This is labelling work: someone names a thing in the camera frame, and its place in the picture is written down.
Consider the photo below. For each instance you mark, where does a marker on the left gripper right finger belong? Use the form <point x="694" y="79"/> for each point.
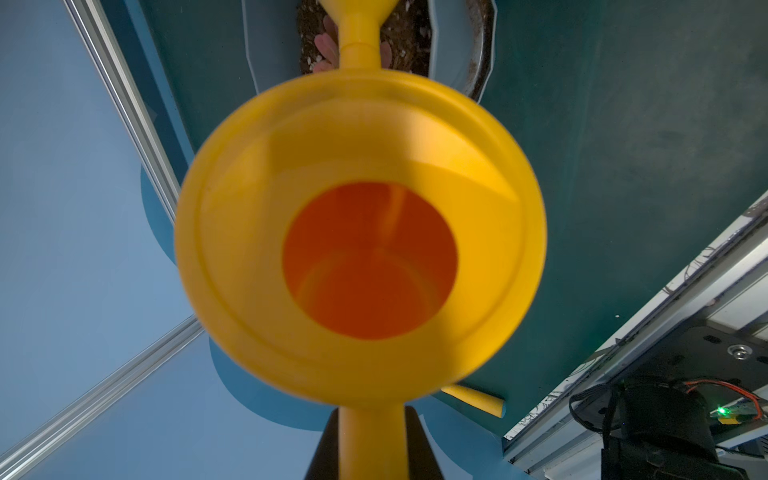
<point x="422" y="462"/>

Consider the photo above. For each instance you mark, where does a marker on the aluminium frame back bar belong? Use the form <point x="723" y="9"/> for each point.
<point x="28" y="453"/>

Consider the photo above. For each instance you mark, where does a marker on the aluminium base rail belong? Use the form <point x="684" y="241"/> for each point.
<point x="725" y="286"/>

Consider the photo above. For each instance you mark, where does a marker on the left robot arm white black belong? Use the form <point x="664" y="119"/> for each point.
<point x="648" y="431"/>

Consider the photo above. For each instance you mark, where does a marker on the blue-grey faceted plant pot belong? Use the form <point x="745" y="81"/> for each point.
<point x="428" y="38"/>

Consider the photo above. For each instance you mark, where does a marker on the blue-grey saucer under blue pot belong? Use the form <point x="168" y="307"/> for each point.
<point x="482" y="15"/>

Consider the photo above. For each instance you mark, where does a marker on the yellow plastic watering can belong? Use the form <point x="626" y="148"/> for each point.
<point x="362" y="238"/>

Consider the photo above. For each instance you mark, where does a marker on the blue yellow garden hand rake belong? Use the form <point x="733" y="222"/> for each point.
<point x="482" y="401"/>

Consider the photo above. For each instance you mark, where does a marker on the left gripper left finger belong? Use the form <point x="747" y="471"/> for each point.
<point x="325" y="462"/>

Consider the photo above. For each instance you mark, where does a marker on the pink succulent in blue pot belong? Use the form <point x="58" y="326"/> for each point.
<point x="329" y="53"/>

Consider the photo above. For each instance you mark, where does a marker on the left aluminium frame post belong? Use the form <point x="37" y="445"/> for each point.
<point x="92" y="25"/>

